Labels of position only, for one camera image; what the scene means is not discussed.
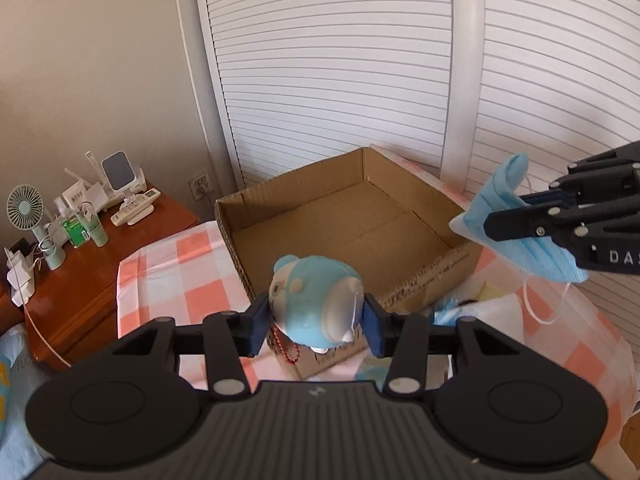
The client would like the blue surgical face mask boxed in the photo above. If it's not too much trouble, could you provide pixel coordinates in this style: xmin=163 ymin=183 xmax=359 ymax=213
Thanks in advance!
xmin=449 ymin=153 xmax=599 ymax=287

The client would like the blue tassel ornament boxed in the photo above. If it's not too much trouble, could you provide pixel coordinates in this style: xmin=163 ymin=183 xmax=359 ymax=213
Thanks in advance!
xmin=432 ymin=297 xmax=462 ymax=326

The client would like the blue round plush toy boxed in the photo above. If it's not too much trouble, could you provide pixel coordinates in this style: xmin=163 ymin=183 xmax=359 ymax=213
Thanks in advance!
xmin=268 ymin=255 xmax=364 ymax=353

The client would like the white tissue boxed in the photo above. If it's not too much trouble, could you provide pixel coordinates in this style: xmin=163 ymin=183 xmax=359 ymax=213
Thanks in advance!
xmin=463 ymin=294 xmax=525 ymax=344

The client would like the brown cardboard box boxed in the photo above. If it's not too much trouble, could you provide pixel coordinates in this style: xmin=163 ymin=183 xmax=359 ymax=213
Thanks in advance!
xmin=214 ymin=146 xmax=484 ymax=380

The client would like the wooden nightstand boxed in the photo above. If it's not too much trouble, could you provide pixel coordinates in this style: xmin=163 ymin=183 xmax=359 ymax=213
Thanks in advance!
xmin=1 ymin=195 xmax=200 ymax=370

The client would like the white louvered closet door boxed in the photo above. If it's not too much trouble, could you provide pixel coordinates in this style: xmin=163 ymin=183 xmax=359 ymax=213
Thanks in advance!
xmin=191 ymin=0 xmax=640 ymax=340

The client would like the white air conditioner remote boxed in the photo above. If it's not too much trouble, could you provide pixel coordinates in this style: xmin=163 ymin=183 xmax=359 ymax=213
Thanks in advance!
xmin=111 ymin=188 xmax=162 ymax=226

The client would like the green tube bottle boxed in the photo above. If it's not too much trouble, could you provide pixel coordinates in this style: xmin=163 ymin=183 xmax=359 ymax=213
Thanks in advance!
xmin=81 ymin=210 xmax=108 ymax=247

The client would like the green small box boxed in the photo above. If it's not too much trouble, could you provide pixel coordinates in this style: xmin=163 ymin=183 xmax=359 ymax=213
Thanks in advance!
xmin=61 ymin=214 xmax=90 ymax=248

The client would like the white phone stand mirror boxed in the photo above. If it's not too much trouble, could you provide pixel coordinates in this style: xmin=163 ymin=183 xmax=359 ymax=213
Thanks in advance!
xmin=101 ymin=151 xmax=146 ymax=197

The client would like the white tube bottle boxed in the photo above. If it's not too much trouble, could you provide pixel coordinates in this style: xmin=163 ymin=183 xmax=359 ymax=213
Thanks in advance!
xmin=62 ymin=181 xmax=88 ymax=211

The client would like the white power adapter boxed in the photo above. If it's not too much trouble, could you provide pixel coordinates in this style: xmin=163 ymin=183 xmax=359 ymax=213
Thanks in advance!
xmin=4 ymin=249 xmax=35 ymax=307

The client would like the green handheld fan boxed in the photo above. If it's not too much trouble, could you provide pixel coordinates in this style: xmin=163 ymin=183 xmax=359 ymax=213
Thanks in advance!
xmin=6 ymin=184 xmax=66 ymax=271

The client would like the white wall socket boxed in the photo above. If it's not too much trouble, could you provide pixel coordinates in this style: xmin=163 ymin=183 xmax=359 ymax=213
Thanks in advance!
xmin=189 ymin=171 xmax=213 ymax=200

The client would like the white charging cable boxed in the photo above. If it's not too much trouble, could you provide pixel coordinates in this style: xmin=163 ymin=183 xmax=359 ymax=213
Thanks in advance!
xmin=22 ymin=238 xmax=74 ymax=369

